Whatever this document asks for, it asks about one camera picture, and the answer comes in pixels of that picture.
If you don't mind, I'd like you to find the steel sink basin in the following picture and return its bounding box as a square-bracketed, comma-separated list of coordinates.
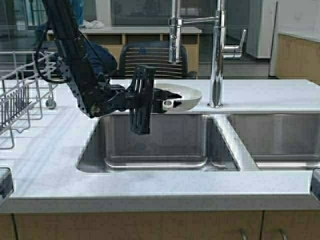
[227, 113, 320, 170]
[76, 114, 240, 173]

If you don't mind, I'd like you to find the white wire dish rack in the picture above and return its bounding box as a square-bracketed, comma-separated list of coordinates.
[0, 50, 58, 150]

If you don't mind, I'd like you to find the sink cabinet handle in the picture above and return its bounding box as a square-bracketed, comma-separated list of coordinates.
[239, 229, 248, 240]
[278, 228, 288, 240]

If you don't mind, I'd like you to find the white cloth on table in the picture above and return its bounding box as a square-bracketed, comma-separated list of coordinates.
[81, 20, 105, 29]

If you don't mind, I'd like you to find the right sink cabinet handle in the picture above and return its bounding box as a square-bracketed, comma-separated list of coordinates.
[278, 228, 288, 240]

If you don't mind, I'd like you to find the left steel sink basin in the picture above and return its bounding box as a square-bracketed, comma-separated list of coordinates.
[76, 114, 240, 173]

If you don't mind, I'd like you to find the black office chair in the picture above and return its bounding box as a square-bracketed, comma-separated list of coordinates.
[117, 40, 197, 80]

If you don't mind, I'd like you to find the white frying pan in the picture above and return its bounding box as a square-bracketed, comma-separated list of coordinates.
[155, 83, 203, 113]

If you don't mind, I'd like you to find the sink cabinet front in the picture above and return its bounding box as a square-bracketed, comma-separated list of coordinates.
[0, 210, 320, 240]

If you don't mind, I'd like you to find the blue jacket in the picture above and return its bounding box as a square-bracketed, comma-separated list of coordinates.
[83, 38, 118, 78]

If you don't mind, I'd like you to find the chrome kitchen faucet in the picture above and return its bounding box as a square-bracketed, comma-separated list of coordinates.
[168, 0, 247, 108]

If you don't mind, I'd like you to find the wooden side counter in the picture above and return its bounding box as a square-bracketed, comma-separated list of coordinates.
[275, 33, 320, 85]

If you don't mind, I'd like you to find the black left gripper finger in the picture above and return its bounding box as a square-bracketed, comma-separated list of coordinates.
[151, 99, 182, 113]
[152, 88, 182, 99]

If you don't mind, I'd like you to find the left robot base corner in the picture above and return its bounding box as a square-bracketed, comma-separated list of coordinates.
[0, 167, 14, 206]

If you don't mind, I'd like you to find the left sink cabinet handle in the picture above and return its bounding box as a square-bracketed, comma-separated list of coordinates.
[239, 229, 248, 240]

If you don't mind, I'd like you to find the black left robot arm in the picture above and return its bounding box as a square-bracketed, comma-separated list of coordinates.
[43, 0, 182, 135]

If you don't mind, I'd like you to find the wooden background table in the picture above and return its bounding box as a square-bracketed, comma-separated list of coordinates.
[80, 26, 202, 72]

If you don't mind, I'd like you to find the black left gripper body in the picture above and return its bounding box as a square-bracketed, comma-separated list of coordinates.
[109, 65, 155, 135]

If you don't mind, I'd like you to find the person in blue clothes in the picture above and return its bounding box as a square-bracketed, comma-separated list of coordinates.
[35, 0, 86, 53]

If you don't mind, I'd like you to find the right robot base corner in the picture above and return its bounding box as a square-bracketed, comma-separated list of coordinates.
[310, 168, 320, 201]

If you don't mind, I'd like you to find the right steel sink basin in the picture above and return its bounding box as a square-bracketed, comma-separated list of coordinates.
[227, 113, 320, 170]

